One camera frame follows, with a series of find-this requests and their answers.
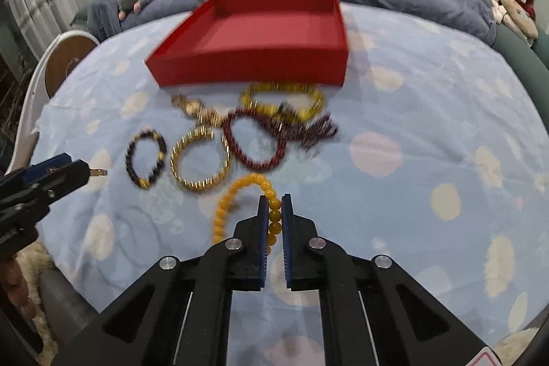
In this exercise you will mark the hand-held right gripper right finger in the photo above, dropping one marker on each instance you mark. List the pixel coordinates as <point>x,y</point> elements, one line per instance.
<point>287,239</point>

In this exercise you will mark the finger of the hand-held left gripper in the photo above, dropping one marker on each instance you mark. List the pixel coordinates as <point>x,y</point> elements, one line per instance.
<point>68,177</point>
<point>45,168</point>

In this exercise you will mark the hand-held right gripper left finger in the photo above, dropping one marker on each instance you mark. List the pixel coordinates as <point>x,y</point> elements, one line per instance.
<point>261,239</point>

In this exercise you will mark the red shallow box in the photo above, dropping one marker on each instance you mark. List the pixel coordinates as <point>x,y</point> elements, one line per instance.
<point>261,36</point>

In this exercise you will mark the person's left hand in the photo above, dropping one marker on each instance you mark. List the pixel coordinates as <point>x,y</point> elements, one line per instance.
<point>15,286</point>

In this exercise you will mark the cream fluffy rug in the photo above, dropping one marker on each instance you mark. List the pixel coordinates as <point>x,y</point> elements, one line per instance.
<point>36,263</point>

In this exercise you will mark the white round wood-faced appliance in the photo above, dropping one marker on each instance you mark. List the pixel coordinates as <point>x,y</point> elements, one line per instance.
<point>64,57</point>

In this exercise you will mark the light blue spotted sheet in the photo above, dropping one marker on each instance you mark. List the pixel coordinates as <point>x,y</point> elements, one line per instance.
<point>407,126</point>

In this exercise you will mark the beige plush toy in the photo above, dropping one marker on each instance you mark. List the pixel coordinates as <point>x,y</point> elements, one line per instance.
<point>514,12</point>

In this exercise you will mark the green padded bed frame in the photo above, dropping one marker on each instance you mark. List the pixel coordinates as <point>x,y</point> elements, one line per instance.
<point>527,66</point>

